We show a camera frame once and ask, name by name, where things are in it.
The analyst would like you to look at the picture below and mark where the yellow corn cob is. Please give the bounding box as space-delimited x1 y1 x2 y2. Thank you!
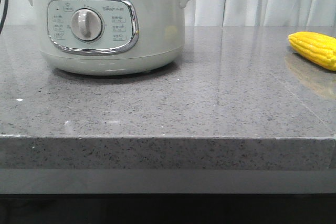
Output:
288 31 335 71

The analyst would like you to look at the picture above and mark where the pale green electric cooking pot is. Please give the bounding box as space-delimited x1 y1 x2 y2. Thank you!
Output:
28 0 191 76

